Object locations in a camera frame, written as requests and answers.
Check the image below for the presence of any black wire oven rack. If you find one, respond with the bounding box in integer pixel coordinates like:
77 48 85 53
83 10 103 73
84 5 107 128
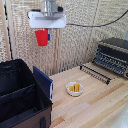
78 63 112 85

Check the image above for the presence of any red plastic cup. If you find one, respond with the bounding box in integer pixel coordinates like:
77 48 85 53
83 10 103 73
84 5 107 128
34 29 50 47

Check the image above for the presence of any woven wicker folding screen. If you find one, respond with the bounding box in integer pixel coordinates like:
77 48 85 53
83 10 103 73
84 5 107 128
0 0 128 77

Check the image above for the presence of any black toaster oven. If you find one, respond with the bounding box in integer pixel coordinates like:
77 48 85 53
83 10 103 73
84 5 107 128
92 37 128 80

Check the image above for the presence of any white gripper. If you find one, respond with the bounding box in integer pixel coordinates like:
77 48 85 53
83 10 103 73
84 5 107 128
27 10 67 42

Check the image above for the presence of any yellow corn piece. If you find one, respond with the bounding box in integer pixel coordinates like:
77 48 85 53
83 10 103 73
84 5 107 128
68 85 76 93
73 83 81 93

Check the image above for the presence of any white bowl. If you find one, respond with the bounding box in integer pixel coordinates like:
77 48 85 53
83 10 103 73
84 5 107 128
65 81 85 98

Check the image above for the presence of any dark blue folder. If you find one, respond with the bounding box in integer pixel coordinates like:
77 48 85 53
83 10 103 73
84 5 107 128
32 65 55 101

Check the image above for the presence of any black cable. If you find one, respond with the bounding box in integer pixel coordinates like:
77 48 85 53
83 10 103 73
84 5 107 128
65 9 128 29

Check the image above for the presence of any black fabric tool bag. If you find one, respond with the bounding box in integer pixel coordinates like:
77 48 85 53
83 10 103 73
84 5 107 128
0 58 54 128

